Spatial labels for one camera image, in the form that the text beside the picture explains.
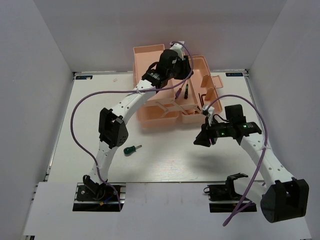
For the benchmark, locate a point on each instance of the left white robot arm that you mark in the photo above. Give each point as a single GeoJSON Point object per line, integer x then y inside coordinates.
{"type": "Point", "coordinates": [112, 125]}

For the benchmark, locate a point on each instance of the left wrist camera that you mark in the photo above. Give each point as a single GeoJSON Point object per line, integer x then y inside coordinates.
{"type": "Point", "coordinates": [178, 47]}

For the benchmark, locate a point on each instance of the blue red screwdriver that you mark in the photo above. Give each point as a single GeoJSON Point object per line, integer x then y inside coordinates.
{"type": "Point", "coordinates": [178, 92]}

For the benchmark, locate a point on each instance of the green black screwdriver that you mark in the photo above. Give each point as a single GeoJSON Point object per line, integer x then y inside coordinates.
{"type": "Point", "coordinates": [186, 92]}

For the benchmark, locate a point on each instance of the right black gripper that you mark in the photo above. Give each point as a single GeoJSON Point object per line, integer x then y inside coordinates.
{"type": "Point", "coordinates": [206, 133]}

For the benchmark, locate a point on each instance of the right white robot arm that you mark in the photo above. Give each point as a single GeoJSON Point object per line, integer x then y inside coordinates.
{"type": "Point", "coordinates": [282, 197]}

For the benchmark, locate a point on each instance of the pink plastic tool box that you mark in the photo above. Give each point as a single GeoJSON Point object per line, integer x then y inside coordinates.
{"type": "Point", "coordinates": [163, 109]}

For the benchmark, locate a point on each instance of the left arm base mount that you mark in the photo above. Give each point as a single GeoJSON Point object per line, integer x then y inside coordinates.
{"type": "Point", "coordinates": [105, 201]}

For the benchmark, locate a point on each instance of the large brown hex key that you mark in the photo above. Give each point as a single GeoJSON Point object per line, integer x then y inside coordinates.
{"type": "Point", "coordinates": [202, 101]}

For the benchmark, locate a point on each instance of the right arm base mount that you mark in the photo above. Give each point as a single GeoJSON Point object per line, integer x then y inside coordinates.
{"type": "Point", "coordinates": [220, 201]}

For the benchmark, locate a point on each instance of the left blue label sticker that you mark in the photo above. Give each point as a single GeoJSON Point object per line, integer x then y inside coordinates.
{"type": "Point", "coordinates": [84, 77]}

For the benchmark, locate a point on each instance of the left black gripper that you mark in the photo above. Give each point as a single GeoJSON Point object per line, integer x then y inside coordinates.
{"type": "Point", "coordinates": [186, 66]}

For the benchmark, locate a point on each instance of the stubby green screwdriver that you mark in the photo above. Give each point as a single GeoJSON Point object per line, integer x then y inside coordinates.
{"type": "Point", "coordinates": [131, 149]}

